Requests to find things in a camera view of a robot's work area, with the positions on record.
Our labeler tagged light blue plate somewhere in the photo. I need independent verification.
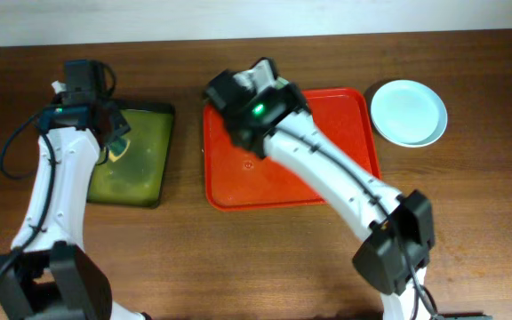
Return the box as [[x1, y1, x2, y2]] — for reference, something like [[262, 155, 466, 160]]
[[370, 80, 448, 148]]

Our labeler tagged yellow green sponge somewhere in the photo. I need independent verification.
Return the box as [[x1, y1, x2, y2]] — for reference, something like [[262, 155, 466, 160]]
[[107, 137, 131, 162]]

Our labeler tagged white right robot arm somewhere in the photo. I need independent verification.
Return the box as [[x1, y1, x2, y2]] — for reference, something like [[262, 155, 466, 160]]
[[204, 58, 440, 319]]

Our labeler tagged red plastic tray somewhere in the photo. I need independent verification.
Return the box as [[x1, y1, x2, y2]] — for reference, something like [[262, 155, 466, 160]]
[[203, 88, 380, 211]]

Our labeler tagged black tray with soapy water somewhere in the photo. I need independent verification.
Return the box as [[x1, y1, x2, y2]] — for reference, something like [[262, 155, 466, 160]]
[[87, 100, 175, 208]]

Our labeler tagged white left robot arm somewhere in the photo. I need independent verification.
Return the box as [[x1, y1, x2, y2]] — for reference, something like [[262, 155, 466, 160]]
[[0, 60, 148, 319]]

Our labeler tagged pale green plate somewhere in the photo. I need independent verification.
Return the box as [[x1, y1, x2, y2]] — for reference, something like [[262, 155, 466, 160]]
[[275, 76, 289, 89]]

